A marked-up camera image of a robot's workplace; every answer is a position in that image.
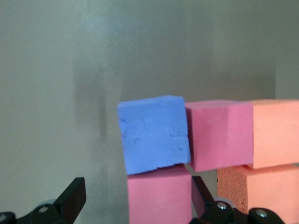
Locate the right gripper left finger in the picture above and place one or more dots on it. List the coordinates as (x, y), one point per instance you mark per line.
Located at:
(70, 198)

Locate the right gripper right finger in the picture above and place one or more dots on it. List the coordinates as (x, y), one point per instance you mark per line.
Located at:
(222, 211)

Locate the orange foam cube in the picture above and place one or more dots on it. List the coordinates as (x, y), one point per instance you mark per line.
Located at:
(275, 133)
(268, 193)

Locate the red foam cube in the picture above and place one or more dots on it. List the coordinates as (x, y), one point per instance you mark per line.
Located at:
(158, 198)
(219, 135)

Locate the purple foam cube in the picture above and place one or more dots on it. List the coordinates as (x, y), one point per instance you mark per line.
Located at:
(151, 135)

